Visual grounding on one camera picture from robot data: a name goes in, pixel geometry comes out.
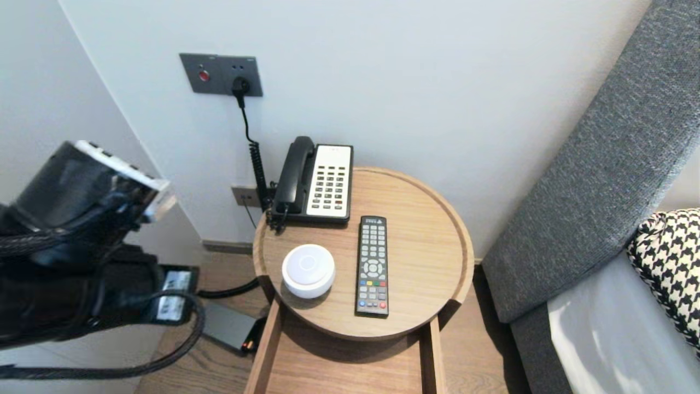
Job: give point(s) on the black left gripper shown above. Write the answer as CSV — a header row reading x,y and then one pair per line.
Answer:
x,y
82,219

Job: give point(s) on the white round puck lamp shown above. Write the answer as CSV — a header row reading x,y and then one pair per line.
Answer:
x,y
308,271

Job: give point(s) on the black TV remote control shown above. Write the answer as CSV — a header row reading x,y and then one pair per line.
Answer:
x,y
373,265

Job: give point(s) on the curved wooden table drawer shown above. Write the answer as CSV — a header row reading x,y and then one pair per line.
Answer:
x,y
339,366

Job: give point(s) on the thin black telephone line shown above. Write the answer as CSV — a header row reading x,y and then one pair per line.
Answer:
x,y
251,216

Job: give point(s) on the grey power adapter brick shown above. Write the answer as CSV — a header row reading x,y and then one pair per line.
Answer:
x,y
229,325

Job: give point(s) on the black telephone handset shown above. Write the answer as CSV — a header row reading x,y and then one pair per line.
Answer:
x,y
294,174

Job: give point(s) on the black and white desk telephone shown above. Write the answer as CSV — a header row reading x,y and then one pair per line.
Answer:
x,y
331,186

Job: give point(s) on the round wooden side table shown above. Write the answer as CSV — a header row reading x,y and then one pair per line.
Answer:
x,y
415,246

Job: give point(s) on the grey upholstered headboard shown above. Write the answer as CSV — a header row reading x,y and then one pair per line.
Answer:
x,y
601,164

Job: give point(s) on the white bed sheet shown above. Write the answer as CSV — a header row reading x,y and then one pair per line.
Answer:
x,y
618,339

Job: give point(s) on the houndstooth black white pillow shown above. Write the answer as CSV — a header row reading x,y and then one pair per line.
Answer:
x,y
670,262

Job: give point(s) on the beige low wall socket plate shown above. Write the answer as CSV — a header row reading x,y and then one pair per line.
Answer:
x,y
240,196

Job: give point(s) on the grey wall switch panel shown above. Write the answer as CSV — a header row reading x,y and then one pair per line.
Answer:
x,y
199,75

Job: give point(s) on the grey wall power socket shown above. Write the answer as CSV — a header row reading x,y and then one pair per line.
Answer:
x,y
239,69

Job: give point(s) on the grey upholstered bed frame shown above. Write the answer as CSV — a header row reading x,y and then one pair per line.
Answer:
x,y
538,355

